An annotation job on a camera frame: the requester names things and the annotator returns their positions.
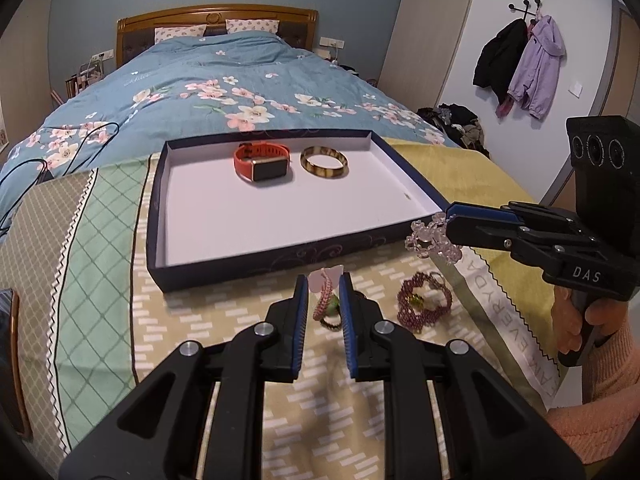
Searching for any orange smart watch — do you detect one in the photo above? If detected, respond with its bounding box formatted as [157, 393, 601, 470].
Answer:
[233, 141, 291, 183]

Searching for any wooden bed headboard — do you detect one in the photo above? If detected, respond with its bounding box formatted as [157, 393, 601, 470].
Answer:
[115, 3, 319, 68]

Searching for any blue floral duvet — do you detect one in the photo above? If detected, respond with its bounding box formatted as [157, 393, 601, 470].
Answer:
[1, 32, 451, 232]

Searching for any black hanging jacket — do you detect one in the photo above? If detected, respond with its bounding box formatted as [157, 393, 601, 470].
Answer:
[473, 18, 528, 104]

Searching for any black charging cable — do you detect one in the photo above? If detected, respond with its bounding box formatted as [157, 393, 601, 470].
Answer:
[0, 120, 122, 226]

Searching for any clear crystal bead bracelet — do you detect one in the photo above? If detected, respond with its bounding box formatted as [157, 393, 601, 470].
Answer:
[403, 211, 464, 266]

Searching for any white wall socket right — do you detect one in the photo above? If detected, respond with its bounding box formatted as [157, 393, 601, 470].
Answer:
[319, 37, 345, 50]

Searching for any pink right sleeve forearm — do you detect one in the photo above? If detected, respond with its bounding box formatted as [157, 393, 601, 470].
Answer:
[547, 300, 639, 465]

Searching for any pile of dark clothes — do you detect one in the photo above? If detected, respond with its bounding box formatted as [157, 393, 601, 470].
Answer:
[416, 104, 490, 158]

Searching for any left patterned pillow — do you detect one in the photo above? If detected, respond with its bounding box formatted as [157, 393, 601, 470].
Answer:
[154, 25, 207, 44]

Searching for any green charm hair ring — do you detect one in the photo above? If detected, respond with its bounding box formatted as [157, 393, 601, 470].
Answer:
[319, 294, 344, 332]

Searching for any right patterned pillow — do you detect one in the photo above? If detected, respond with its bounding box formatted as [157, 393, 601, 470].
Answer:
[226, 18, 280, 35]

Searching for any dark blue shallow box tray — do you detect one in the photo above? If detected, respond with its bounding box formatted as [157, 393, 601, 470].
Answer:
[146, 129, 448, 292]

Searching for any gold amber bangle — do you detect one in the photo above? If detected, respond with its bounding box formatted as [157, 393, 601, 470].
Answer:
[299, 145, 349, 179]

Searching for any patchwork patterned bed cloth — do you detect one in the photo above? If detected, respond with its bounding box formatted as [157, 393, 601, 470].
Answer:
[1, 132, 565, 479]

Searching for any left nightstand clutter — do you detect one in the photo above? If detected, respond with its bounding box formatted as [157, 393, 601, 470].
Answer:
[65, 49, 115, 100]

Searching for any dark red beaded bracelet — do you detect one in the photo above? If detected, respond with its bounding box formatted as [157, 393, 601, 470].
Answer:
[396, 270, 454, 334]

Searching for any pink hair tie with charm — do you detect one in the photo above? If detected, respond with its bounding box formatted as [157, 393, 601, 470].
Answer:
[307, 263, 345, 322]

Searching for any black wall coat hook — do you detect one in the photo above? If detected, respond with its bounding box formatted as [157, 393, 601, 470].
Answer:
[509, 0, 542, 23]

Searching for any white wall light switch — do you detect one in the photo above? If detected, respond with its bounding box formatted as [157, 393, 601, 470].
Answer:
[568, 81, 582, 99]

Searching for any patterned pillow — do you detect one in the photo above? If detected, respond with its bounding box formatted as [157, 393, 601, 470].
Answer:
[226, 18, 280, 35]
[154, 25, 207, 44]

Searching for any beige wardrobe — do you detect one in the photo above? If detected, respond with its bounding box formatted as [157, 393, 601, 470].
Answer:
[378, 0, 472, 110]

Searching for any purple hanging jacket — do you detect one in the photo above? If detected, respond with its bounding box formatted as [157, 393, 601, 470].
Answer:
[496, 15, 566, 122]

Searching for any right hand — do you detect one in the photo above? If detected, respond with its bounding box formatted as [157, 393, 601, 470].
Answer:
[551, 286, 628, 354]

